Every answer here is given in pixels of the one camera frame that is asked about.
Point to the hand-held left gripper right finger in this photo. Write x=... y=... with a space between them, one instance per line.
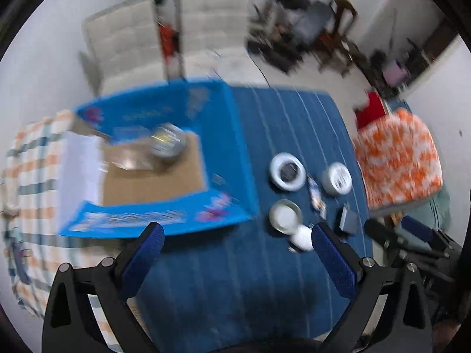
x=331 y=261

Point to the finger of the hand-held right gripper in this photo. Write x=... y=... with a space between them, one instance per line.
x=419 y=228
x=381 y=233

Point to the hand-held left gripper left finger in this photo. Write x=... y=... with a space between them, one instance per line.
x=145 y=261

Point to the small black device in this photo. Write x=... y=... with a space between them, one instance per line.
x=347 y=221

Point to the white round tin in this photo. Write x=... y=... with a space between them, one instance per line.
x=285 y=217

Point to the small colourful packet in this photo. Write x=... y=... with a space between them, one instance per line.
x=316 y=195

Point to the white round jar black print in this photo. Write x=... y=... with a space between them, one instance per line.
x=336 y=179

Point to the blue cardboard box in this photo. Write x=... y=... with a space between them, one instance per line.
x=154 y=187

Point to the round jar with black lid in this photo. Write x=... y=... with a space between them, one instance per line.
x=287 y=172

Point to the blue striped sheet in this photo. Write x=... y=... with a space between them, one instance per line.
x=279 y=283

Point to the orange floral cloth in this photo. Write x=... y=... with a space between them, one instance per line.
x=397 y=158

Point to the clear plastic box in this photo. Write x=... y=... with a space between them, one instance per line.
x=130 y=159

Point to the silver metal can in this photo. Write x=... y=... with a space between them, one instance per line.
x=168 y=143

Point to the red cloth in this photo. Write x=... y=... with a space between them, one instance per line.
x=371 y=112

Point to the plaid cloth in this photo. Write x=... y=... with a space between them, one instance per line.
x=35 y=176

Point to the pink bin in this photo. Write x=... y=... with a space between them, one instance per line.
x=395 y=74

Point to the brown wooden chair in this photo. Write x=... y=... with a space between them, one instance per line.
x=344 y=25

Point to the white padded chair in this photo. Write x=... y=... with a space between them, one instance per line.
x=215 y=25
x=123 y=44

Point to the black weight bench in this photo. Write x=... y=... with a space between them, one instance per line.
x=312 y=20

